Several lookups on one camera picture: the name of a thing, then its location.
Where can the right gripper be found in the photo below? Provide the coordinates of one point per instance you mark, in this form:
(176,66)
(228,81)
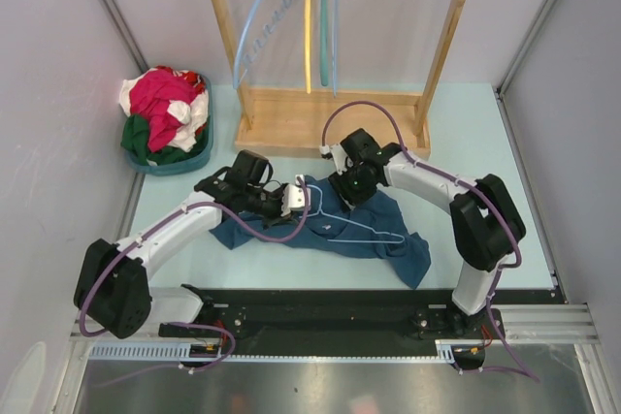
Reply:
(348,198)

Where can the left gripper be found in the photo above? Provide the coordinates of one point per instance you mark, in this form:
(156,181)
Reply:
(277,218)

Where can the blue t-shirt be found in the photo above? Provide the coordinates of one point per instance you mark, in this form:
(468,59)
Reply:
(367,247)

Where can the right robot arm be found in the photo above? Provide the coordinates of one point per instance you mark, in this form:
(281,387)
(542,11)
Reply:
(485,221)

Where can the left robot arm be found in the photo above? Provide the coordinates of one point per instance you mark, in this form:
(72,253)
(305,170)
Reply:
(113,294)

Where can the teal hanger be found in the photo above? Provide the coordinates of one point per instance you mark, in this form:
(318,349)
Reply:
(323,43)

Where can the yellow hanger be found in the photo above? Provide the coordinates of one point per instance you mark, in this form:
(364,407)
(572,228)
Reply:
(307,44)

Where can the light blue notched hanger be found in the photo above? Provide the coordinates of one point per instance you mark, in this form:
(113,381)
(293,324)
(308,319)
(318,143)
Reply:
(257,31)

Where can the wooden clothes rack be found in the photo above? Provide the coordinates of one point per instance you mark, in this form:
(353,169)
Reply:
(291,123)

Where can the white garment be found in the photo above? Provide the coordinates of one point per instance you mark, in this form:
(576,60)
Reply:
(186,136)

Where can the teal laundry basket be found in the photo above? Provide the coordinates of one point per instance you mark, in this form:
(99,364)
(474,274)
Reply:
(201,151)

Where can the red patterned garment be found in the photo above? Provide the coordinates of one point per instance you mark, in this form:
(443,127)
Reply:
(195,80)

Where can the green garment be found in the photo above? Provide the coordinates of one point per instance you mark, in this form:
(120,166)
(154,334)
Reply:
(134,141)

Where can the pink garment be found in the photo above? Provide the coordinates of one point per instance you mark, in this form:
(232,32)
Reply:
(163,99)

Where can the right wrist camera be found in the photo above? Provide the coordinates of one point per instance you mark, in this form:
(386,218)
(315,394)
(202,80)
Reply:
(337,155)

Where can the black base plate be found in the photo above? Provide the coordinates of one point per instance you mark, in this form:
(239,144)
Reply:
(328,303)

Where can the white cable duct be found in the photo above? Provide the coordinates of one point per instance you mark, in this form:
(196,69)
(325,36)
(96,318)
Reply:
(202,353)

